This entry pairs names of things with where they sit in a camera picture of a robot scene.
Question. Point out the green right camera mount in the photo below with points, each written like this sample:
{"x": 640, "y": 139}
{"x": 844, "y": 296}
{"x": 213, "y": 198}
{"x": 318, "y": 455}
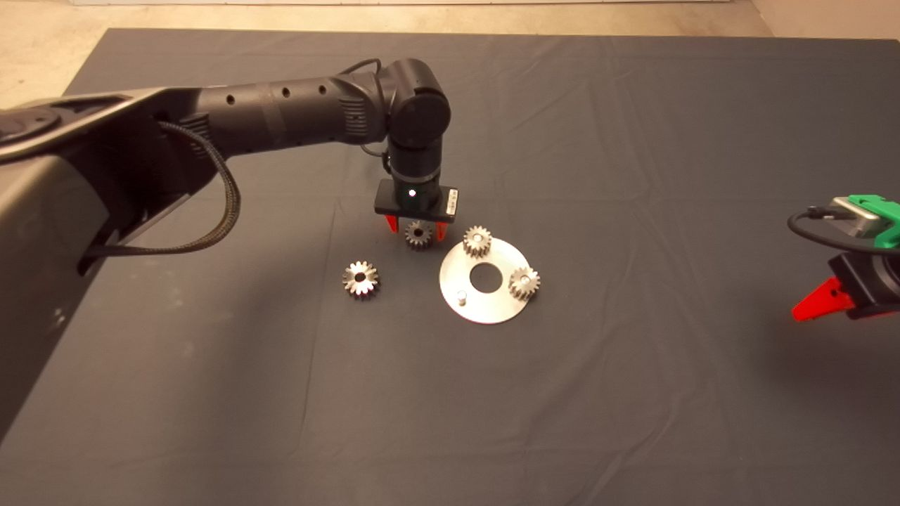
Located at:
{"x": 884, "y": 211}

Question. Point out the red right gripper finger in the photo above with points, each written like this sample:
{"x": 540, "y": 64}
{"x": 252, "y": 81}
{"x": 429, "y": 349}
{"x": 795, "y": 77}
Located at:
{"x": 826, "y": 302}

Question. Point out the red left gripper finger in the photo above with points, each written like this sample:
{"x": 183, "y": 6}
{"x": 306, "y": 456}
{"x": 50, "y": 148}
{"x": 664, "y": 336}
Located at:
{"x": 442, "y": 230}
{"x": 392, "y": 223}

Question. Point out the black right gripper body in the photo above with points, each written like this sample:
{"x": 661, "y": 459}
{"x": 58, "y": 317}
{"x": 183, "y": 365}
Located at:
{"x": 875, "y": 284}

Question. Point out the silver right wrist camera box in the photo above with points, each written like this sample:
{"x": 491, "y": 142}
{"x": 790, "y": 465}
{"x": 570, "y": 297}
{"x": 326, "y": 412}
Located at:
{"x": 854, "y": 214}

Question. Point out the larger steel gear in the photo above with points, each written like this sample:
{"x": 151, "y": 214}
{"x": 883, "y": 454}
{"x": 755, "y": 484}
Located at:
{"x": 361, "y": 280}

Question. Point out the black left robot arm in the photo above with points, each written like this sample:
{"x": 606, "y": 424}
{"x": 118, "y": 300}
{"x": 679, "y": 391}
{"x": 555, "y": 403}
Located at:
{"x": 281, "y": 116}

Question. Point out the dark grey table cloth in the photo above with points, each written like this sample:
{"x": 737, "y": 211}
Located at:
{"x": 633, "y": 140}

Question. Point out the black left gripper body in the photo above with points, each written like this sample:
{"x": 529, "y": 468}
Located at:
{"x": 384, "y": 202}

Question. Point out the round metal plate with hole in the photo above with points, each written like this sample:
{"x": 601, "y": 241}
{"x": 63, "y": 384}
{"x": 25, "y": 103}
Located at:
{"x": 492, "y": 306}

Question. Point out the small steel gear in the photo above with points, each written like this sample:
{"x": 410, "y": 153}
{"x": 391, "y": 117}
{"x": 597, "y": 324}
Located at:
{"x": 524, "y": 282}
{"x": 419, "y": 235}
{"x": 477, "y": 241}

